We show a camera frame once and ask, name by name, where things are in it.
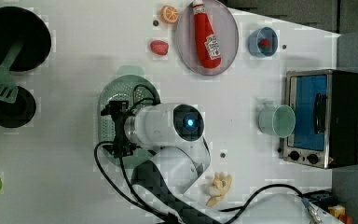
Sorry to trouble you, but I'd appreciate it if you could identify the small black pot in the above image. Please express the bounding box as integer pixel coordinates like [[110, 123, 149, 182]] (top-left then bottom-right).
[[0, 87, 36, 128]]

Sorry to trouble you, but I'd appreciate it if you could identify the black toaster oven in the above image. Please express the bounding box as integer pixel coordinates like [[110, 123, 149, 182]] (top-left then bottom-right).
[[282, 69, 358, 169]]

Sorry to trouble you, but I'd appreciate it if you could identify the red ketchup bottle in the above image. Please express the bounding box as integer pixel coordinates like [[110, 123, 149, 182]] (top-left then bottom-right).
[[192, 0, 222, 69]]

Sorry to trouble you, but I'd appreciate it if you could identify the orange slice toy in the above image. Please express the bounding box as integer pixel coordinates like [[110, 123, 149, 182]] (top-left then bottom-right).
[[160, 6, 179, 24]]

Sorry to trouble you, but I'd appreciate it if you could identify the large black pot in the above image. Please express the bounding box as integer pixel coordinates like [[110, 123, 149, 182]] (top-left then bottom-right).
[[0, 7, 51, 72]]

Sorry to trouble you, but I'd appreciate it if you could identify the mint green strainer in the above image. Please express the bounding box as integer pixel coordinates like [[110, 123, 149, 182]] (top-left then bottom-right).
[[98, 65, 160, 169]]

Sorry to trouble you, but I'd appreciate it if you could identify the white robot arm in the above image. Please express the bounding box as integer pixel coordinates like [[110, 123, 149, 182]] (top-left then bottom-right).
[[124, 104, 224, 224]]

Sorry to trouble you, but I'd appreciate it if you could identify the grey round plate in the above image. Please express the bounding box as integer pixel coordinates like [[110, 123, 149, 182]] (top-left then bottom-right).
[[175, 0, 239, 76]]

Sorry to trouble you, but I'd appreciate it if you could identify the mint green spatula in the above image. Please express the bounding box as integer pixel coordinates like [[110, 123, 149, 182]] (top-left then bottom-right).
[[0, 41, 23, 104]]

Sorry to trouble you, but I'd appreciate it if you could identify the mint green cup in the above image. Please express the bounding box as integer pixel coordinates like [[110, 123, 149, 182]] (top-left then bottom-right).
[[258, 102, 296, 138]]

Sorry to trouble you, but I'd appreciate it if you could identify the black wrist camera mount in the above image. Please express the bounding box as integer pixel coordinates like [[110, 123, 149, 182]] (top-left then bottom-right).
[[101, 101, 136, 159]]

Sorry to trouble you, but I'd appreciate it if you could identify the blue bowl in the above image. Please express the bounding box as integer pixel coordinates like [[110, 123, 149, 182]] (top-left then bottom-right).
[[248, 27, 278, 58]]

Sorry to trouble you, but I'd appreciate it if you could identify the watermelon slice toy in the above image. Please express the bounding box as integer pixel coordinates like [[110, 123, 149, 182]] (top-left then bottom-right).
[[258, 38, 271, 51]]

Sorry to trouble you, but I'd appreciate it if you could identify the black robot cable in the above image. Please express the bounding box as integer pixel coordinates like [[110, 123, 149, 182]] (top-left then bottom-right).
[[93, 83, 327, 224]]

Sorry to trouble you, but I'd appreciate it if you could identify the strawberry toy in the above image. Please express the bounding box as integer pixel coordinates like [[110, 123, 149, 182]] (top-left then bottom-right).
[[149, 40, 169, 56]]

